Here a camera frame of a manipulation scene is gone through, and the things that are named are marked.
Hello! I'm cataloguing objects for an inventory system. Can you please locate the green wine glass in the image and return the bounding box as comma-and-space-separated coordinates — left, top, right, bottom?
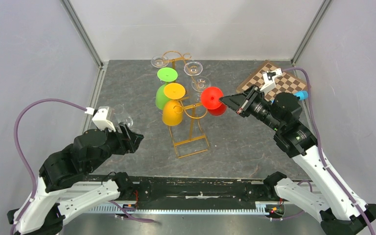
155, 68, 179, 111

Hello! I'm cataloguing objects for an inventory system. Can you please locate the red wine glass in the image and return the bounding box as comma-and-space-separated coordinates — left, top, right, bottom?
200, 87, 227, 116

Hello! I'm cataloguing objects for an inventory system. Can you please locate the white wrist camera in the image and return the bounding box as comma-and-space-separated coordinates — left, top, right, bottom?
260, 68, 282, 94
85, 106, 116, 132

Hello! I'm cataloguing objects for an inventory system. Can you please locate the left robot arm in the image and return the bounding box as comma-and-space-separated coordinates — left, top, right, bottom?
7, 124, 144, 235

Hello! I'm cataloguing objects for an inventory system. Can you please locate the gold wire glass rack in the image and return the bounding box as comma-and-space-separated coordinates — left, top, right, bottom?
155, 50, 210, 159

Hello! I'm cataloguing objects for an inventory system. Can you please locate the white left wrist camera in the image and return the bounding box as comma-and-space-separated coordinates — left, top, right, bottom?
85, 106, 116, 132

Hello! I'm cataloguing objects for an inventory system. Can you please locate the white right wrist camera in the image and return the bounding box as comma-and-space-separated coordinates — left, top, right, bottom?
260, 68, 282, 94

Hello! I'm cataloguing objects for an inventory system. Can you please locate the clear wine glass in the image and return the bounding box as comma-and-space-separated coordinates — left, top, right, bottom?
191, 76, 211, 93
113, 104, 134, 128
184, 61, 203, 76
150, 55, 169, 68

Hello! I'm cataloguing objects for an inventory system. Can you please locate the orange wine glass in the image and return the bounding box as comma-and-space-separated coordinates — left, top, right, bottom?
162, 83, 186, 126

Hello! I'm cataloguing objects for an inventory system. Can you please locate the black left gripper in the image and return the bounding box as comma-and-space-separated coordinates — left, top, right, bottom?
88, 121, 145, 172

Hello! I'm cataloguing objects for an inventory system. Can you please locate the wooden chessboard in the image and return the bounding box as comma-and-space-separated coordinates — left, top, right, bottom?
236, 60, 307, 101

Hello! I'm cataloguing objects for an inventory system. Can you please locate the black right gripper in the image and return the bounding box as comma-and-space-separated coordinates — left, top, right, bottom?
220, 83, 283, 132

